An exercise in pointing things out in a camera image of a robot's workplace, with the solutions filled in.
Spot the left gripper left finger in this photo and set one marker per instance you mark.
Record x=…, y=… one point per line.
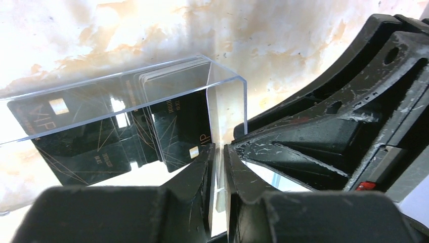
x=176, y=211

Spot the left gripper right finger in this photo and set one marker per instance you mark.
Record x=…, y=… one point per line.
x=259, y=212

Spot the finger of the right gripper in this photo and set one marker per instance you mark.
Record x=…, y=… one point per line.
x=360, y=124

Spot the clear plastic card box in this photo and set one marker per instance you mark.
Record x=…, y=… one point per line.
x=25, y=174

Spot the black VIP credit card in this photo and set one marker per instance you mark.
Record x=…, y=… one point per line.
x=177, y=100

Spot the black VIP card front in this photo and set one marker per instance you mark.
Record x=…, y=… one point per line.
x=82, y=133

